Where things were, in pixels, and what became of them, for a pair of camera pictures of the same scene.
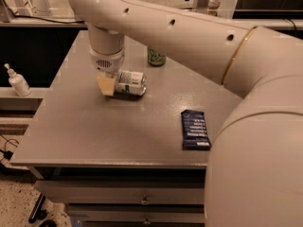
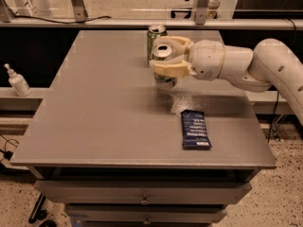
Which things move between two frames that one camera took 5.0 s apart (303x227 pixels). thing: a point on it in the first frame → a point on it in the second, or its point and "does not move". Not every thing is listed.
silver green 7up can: (131, 82) → (164, 52)
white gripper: (107, 61) → (206, 58)
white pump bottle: (18, 81) does not move
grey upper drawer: (124, 192) does not move
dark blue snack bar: (194, 131) does not move
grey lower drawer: (143, 213) does not move
